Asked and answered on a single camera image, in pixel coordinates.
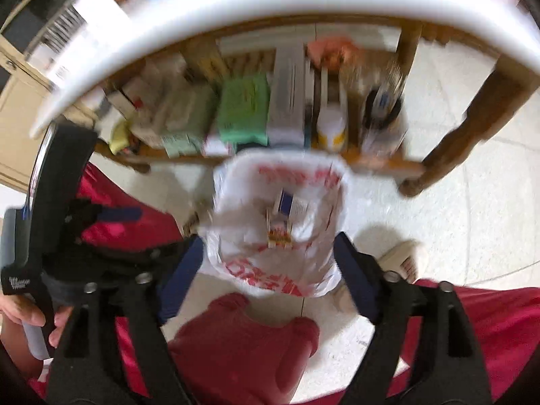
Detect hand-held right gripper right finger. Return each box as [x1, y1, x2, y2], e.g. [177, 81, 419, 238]
[332, 231, 493, 405]

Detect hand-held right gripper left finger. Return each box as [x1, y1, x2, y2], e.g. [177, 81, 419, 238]
[44, 235, 207, 405]

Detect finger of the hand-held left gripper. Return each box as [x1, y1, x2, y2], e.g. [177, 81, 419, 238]
[51, 237, 199, 282]
[63, 200, 142, 243]

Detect white plastic trash bag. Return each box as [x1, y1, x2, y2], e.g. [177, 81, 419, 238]
[201, 151, 352, 299]

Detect gold box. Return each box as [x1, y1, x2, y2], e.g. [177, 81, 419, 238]
[266, 208, 295, 249]

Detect white and blue box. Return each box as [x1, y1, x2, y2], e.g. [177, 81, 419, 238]
[273, 189, 309, 220]

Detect person's left forearm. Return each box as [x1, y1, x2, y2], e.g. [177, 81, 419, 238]
[0, 328, 45, 384]

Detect person's left hand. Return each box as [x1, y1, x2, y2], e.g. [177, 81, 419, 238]
[0, 292, 75, 347]

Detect person's right slipper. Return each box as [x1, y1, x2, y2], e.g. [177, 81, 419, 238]
[377, 240, 418, 281]

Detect beige wooden window partition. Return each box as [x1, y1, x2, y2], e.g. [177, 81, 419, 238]
[0, 0, 98, 190]

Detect yellow object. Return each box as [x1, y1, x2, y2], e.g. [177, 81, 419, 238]
[109, 119, 131, 155]

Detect box with red label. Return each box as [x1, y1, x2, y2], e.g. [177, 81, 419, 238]
[105, 80, 146, 123]

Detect pink and white packet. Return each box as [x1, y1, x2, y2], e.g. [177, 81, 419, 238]
[202, 127, 237, 157]

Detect baby wipes pack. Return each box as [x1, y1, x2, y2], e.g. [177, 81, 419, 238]
[160, 86, 218, 159]

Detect long white box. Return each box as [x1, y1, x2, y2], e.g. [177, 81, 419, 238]
[44, 0, 133, 91]

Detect grey radiator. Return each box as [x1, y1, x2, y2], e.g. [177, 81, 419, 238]
[40, 6, 85, 51]

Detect person's right leg pink pants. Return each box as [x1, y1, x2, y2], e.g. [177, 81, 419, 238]
[386, 279, 540, 405]

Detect white pill bottle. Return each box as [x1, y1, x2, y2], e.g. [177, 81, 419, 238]
[316, 105, 349, 151]

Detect green wipes pack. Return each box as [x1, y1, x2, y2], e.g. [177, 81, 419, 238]
[217, 74, 271, 145]

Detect dark jar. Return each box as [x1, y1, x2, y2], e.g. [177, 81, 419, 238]
[360, 84, 408, 155]

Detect white top wooden table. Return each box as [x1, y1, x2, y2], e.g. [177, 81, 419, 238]
[29, 0, 540, 198]

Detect white carton box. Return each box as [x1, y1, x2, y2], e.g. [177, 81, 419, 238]
[267, 44, 307, 147]

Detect orange plastic bag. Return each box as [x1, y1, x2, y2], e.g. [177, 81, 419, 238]
[307, 36, 359, 68]

